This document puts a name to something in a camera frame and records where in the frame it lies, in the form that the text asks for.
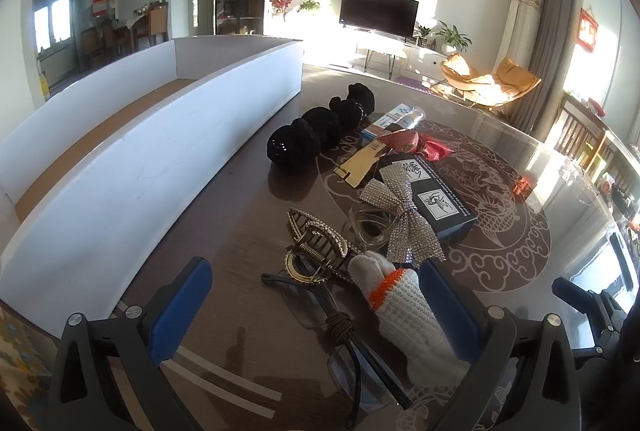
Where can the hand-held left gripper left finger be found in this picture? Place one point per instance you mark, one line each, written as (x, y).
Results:
(182, 306)

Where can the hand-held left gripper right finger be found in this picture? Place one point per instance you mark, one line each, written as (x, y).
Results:
(450, 306)

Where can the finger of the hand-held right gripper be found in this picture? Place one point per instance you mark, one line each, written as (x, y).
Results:
(595, 355)
(575, 291)

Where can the white knit glove orange band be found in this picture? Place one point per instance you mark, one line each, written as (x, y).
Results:
(415, 316)

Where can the rhinestone bow hair clip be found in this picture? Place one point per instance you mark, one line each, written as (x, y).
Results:
(400, 231)

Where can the black box with white labels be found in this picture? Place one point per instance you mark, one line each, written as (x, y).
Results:
(440, 206)

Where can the brown elastic band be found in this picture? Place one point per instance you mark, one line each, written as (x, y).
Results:
(340, 323)

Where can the clear plastic hair claw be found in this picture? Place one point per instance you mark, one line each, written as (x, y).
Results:
(360, 231)

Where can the black frame glasses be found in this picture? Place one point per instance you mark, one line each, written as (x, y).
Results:
(320, 298)

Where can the white cardboard box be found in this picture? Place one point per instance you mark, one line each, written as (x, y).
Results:
(150, 171)

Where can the gold pearl hair claw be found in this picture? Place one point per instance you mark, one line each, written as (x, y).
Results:
(310, 236)

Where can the red snack packet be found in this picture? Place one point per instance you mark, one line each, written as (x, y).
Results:
(435, 148)

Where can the gold silver cosmetic tube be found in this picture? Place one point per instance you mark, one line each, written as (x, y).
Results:
(360, 163)

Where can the brown patterned desktop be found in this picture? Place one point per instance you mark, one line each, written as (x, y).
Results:
(240, 221)

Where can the wooden slatted chair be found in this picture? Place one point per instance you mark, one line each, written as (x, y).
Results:
(580, 126)

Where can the floral cloth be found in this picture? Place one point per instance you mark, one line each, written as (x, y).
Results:
(22, 371)

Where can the blue white medicine box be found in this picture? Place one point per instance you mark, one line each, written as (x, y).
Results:
(387, 118)

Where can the orange lounge chair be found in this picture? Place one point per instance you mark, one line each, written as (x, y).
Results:
(465, 76)
(517, 81)

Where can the white television stand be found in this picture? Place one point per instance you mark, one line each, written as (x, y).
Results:
(425, 61)

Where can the grey curtain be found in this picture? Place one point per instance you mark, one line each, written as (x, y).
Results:
(547, 41)

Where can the yellow canister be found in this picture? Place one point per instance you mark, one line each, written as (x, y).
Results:
(44, 85)

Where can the covered standing air conditioner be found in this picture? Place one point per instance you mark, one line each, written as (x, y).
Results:
(520, 26)

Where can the small green potted plant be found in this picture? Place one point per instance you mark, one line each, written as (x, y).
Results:
(422, 32)

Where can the dark dining chair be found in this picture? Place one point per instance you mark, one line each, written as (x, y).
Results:
(90, 46)
(112, 38)

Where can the tan backed dining chair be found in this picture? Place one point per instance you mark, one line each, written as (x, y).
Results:
(157, 23)

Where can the wooden dining table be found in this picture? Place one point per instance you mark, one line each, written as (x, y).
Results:
(135, 23)

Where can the black flat television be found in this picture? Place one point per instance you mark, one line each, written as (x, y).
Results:
(377, 11)

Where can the balcony window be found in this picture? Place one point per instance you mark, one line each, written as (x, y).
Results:
(50, 23)

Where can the red flower decoration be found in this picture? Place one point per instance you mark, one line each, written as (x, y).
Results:
(280, 1)

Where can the red wall hanging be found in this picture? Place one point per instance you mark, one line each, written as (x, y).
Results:
(589, 30)

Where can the green wall plant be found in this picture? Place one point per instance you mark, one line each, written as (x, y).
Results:
(309, 5)

